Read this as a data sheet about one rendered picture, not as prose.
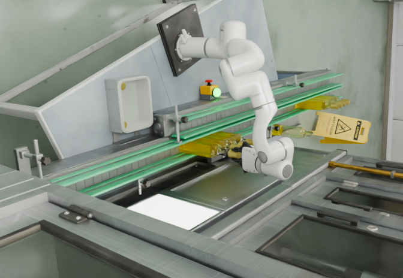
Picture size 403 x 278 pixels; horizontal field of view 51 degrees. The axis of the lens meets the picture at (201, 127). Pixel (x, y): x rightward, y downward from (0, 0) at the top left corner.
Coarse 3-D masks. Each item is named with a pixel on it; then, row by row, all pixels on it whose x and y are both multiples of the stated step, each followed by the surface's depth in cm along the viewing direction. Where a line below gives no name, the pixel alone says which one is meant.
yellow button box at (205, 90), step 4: (208, 84) 220; (212, 84) 223; (216, 84) 222; (200, 88) 221; (204, 88) 219; (208, 88) 218; (212, 88) 218; (200, 92) 222; (204, 92) 220; (208, 92) 218; (204, 96) 220; (208, 96) 219; (212, 96) 219
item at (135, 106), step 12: (120, 84) 170; (132, 84) 184; (144, 84) 183; (120, 96) 171; (132, 96) 185; (144, 96) 185; (120, 108) 172; (132, 108) 185; (144, 108) 186; (132, 120) 186; (144, 120) 188
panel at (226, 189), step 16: (208, 176) 190; (224, 176) 189; (240, 176) 187; (256, 176) 186; (160, 192) 172; (176, 192) 171; (192, 192) 172; (208, 192) 171; (224, 192) 170; (240, 192) 169; (256, 192) 167; (224, 208) 154; (208, 224) 145
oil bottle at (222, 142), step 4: (208, 136) 196; (204, 140) 192; (208, 140) 190; (212, 140) 189; (216, 140) 189; (220, 140) 188; (224, 140) 188; (220, 144) 186; (224, 144) 186; (224, 148) 187
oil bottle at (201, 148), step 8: (184, 144) 192; (192, 144) 189; (200, 144) 186; (208, 144) 184; (216, 144) 184; (184, 152) 194; (192, 152) 190; (200, 152) 187; (208, 152) 184; (216, 152) 182
